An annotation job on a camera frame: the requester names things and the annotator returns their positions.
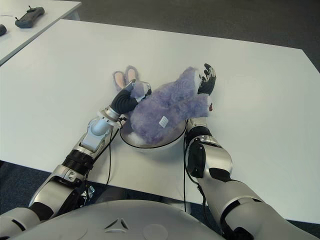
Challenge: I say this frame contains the grey robot torso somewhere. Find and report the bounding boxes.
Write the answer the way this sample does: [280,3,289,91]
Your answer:
[41,199,226,240]

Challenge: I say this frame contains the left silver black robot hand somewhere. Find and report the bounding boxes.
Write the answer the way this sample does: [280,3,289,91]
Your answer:
[111,79,153,116]

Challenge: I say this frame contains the white plate with black rim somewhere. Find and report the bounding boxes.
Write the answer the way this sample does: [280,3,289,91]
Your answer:
[119,118,188,154]

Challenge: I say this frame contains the black controller with antennas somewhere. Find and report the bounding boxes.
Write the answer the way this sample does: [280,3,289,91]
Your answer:
[14,6,46,28]

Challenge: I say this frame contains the purple plush rabbit doll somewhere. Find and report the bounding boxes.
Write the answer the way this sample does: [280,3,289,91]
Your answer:
[112,65,215,146]

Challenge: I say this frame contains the white side table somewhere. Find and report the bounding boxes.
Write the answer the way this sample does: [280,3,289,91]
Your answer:
[0,0,82,66]

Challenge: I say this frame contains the metal clamp under table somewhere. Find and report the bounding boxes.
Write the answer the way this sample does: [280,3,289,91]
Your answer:
[84,185,96,201]

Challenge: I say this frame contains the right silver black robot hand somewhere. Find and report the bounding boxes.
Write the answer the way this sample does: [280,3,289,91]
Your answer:
[197,63,217,97]

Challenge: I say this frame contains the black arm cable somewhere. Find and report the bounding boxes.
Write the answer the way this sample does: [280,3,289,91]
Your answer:
[182,127,208,240]
[81,117,126,208]

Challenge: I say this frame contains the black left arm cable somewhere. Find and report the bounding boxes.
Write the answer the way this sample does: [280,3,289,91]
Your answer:
[81,117,126,208]

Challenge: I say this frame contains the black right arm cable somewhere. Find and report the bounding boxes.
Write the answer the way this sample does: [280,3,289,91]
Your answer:
[182,127,208,240]

